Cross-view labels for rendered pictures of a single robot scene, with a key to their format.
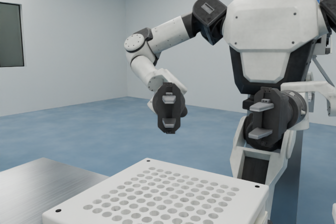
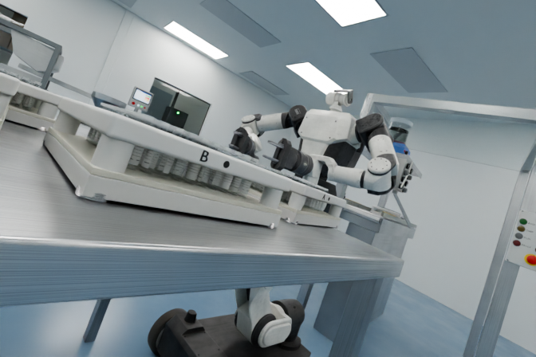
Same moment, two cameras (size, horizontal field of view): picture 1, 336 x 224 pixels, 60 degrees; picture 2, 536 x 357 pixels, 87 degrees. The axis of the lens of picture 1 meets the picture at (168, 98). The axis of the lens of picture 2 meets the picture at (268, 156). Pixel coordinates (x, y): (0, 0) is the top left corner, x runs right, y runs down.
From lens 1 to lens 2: 0.63 m
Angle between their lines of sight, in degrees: 18
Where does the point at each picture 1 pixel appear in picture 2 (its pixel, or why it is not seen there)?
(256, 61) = (309, 145)
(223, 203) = not seen: hidden behind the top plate
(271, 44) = (318, 136)
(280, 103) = (287, 147)
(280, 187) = (337, 295)
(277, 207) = (329, 314)
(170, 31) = (271, 119)
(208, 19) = (294, 117)
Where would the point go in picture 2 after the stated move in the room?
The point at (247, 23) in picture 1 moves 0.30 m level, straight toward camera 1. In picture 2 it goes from (310, 122) to (287, 97)
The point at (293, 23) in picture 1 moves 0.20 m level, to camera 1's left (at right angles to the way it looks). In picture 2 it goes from (333, 126) to (290, 113)
